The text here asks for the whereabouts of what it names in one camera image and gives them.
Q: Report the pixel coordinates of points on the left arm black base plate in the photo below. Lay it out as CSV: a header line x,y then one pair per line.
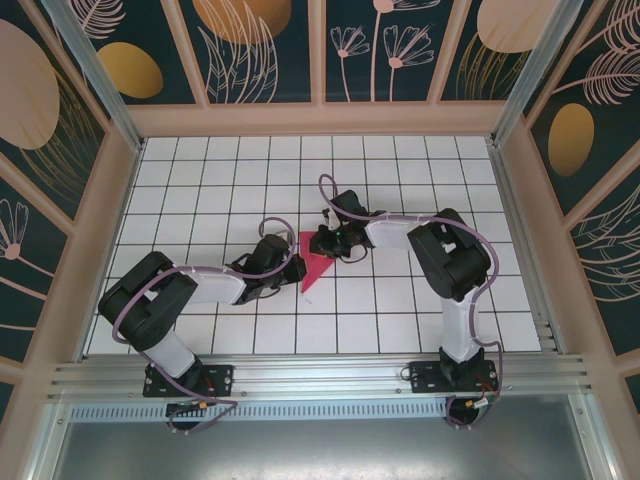
x,y
222,377

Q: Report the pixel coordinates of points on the grey metal sheet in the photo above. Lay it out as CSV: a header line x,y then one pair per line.
x,y
320,450

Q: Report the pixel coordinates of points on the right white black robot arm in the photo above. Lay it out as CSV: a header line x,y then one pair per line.
x,y
392,232

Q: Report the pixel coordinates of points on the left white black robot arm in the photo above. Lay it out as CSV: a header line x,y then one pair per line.
x,y
215,287

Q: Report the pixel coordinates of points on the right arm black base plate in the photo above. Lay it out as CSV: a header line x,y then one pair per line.
x,y
422,377

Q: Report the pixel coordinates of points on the aluminium frame post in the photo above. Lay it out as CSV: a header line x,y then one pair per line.
x,y
100,85
530,65

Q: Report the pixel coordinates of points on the aluminium side rail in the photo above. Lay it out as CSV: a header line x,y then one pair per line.
x,y
520,240

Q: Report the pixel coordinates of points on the long aluminium mounting rail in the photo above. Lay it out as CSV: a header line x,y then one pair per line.
x,y
320,375

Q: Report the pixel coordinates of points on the pink paper sheet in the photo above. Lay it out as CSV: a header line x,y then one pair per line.
x,y
312,270

